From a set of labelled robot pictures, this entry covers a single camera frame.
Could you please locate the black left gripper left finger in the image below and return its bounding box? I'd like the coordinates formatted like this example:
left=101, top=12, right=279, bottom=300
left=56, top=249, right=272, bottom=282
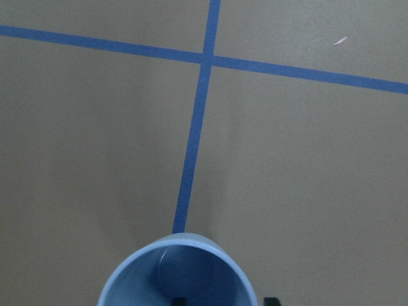
left=171, top=297, right=187, bottom=306

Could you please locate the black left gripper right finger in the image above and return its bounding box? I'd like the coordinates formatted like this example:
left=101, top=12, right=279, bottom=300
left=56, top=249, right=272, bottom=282
left=263, top=297, right=280, bottom=306

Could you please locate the light blue plastic cup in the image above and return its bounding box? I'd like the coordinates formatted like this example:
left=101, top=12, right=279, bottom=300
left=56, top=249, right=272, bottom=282
left=98, top=233, right=258, bottom=305

